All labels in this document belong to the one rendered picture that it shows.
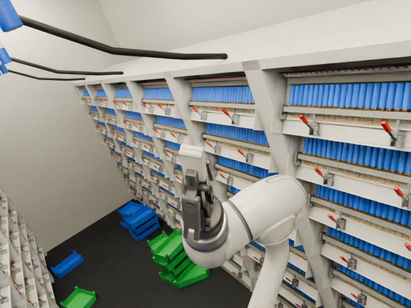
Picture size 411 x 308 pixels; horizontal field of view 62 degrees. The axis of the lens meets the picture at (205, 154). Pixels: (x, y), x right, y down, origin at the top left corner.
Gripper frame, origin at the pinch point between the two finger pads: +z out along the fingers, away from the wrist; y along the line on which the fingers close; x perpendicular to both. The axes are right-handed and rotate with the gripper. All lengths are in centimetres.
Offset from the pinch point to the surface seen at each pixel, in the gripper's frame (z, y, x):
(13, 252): -228, 13, -176
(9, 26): -21, 44, -68
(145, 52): -43, 63, -38
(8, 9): -18, 48, -69
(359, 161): -53, 40, 36
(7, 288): -176, -15, -131
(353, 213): -73, 32, 40
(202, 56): -53, 75, -22
